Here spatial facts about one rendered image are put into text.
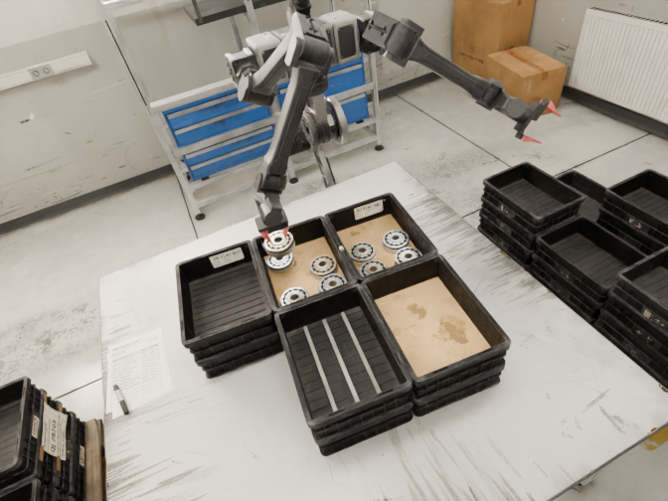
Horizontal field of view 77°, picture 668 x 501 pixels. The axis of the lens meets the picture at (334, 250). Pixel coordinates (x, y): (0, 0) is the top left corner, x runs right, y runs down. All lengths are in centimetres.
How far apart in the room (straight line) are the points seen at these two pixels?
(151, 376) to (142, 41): 282
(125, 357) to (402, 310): 106
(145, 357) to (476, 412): 119
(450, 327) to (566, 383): 38
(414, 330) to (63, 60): 327
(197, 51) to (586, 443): 364
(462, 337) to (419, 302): 19
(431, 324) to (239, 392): 69
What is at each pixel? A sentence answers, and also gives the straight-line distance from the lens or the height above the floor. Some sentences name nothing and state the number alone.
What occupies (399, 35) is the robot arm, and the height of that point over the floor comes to 159.
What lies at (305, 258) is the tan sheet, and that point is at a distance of 165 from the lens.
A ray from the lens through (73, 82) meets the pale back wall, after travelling 398.
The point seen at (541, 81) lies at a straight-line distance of 414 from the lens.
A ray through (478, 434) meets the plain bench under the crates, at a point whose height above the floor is 70.
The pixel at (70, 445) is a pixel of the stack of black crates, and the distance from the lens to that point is 232.
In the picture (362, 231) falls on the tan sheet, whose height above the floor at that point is 83.
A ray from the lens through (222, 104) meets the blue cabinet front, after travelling 319.
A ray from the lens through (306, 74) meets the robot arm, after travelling 115.
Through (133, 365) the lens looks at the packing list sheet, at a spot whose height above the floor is 70.
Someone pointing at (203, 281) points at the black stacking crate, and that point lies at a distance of 172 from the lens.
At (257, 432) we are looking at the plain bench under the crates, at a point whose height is 70.
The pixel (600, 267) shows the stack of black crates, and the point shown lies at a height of 38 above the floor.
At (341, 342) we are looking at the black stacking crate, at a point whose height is 83.
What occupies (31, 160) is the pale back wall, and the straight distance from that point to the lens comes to 425.
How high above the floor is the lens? 197
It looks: 43 degrees down
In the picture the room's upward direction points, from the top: 12 degrees counter-clockwise
